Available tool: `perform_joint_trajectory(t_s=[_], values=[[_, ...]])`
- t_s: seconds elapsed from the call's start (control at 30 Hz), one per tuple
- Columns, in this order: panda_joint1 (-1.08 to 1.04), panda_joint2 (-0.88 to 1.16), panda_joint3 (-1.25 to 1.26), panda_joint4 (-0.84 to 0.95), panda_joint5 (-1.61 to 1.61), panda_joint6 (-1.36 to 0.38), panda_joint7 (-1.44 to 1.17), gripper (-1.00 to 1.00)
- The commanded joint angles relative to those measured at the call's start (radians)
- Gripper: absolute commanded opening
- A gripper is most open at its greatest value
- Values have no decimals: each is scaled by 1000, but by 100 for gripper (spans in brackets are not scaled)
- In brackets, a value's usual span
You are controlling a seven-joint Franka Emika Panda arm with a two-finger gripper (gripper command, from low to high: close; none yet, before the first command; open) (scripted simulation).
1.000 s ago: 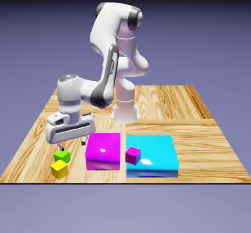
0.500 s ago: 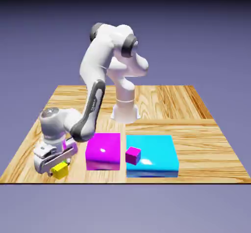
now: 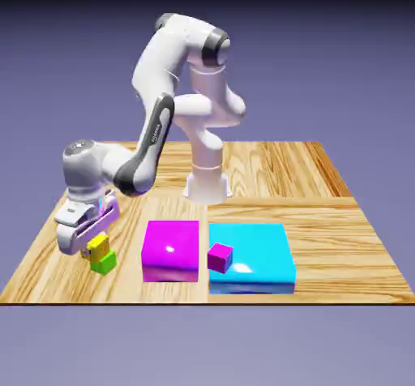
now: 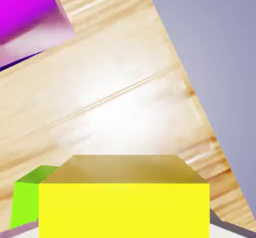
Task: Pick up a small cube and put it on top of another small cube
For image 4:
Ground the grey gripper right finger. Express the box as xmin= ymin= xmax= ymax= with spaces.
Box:
xmin=209 ymin=208 xmax=256 ymax=238

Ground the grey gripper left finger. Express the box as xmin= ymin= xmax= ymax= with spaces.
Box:
xmin=0 ymin=218 xmax=40 ymax=238

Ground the small yellow cube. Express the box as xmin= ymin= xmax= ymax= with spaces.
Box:
xmin=38 ymin=154 xmax=211 ymax=238

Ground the small green cube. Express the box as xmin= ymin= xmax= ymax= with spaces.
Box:
xmin=9 ymin=164 xmax=60 ymax=230

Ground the large magenta box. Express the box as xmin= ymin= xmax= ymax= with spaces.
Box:
xmin=0 ymin=0 xmax=78 ymax=73

